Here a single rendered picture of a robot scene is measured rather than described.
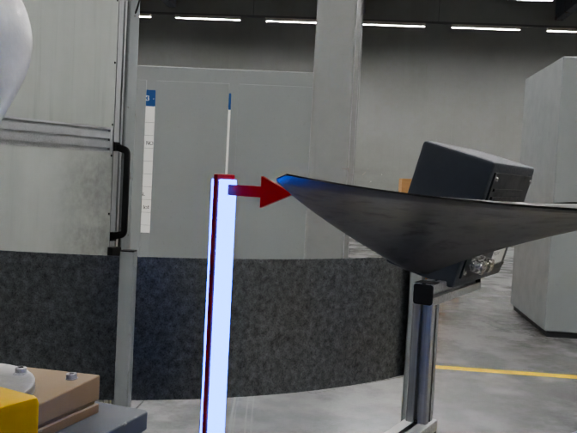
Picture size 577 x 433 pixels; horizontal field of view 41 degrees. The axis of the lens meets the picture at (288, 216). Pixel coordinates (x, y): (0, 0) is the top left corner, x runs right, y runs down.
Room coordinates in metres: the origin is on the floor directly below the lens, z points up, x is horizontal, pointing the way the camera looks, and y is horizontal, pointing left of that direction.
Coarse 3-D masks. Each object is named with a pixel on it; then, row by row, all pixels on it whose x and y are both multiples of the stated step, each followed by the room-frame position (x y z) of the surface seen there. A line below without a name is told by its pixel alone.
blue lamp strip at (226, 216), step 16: (224, 192) 0.60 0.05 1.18; (224, 208) 0.60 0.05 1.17; (224, 224) 0.60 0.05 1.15; (224, 240) 0.60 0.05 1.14; (224, 256) 0.61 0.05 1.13; (224, 272) 0.61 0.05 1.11; (224, 288) 0.61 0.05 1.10; (224, 304) 0.61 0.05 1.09; (224, 320) 0.61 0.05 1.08; (224, 336) 0.61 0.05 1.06; (224, 352) 0.61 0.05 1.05; (224, 368) 0.61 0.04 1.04; (224, 384) 0.61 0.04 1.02; (224, 400) 0.61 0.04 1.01; (208, 416) 0.60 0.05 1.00; (224, 416) 0.62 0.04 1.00; (208, 432) 0.60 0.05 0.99
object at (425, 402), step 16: (416, 304) 1.07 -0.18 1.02; (416, 320) 1.07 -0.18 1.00; (432, 320) 1.06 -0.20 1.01; (416, 336) 1.07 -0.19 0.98; (432, 336) 1.06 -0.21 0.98; (416, 352) 1.07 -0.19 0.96; (432, 352) 1.07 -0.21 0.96; (416, 368) 1.07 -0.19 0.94; (432, 368) 1.07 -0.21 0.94; (416, 384) 1.07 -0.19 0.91; (432, 384) 1.07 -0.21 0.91; (416, 400) 1.07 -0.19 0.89; (432, 400) 1.08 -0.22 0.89; (416, 416) 1.07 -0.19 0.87; (432, 416) 1.08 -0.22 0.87
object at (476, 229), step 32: (320, 192) 0.49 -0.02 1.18; (352, 192) 0.47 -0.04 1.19; (384, 192) 0.46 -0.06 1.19; (352, 224) 0.56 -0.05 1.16; (384, 224) 0.55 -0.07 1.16; (416, 224) 0.55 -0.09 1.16; (448, 224) 0.54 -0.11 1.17; (480, 224) 0.53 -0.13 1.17; (512, 224) 0.53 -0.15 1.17; (544, 224) 0.53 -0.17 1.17; (576, 224) 0.53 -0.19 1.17; (384, 256) 0.63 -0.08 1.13; (416, 256) 0.62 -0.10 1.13; (448, 256) 0.62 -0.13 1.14
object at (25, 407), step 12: (0, 396) 0.40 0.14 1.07; (12, 396) 0.40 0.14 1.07; (24, 396) 0.40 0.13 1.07; (0, 408) 0.38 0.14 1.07; (12, 408) 0.39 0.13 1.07; (24, 408) 0.39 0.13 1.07; (36, 408) 0.40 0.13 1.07; (0, 420) 0.38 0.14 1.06; (12, 420) 0.39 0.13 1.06; (24, 420) 0.39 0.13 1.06; (36, 420) 0.40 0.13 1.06; (0, 432) 0.38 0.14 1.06; (12, 432) 0.39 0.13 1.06; (24, 432) 0.39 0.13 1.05; (36, 432) 0.40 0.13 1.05
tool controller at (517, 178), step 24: (432, 144) 1.12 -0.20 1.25; (432, 168) 1.12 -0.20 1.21; (456, 168) 1.10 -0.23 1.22; (480, 168) 1.09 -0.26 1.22; (504, 168) 1.13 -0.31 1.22; (528, 168) 1.26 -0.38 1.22; (408, 192) 1.14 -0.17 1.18; (432, 192) 1.12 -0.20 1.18; (456, 192) 1.10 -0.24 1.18; (480, 192) 1.09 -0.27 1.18; (504, 192) 1.16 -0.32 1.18; (456, 264) 1.10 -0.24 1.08; (480, 264) 1.12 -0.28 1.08
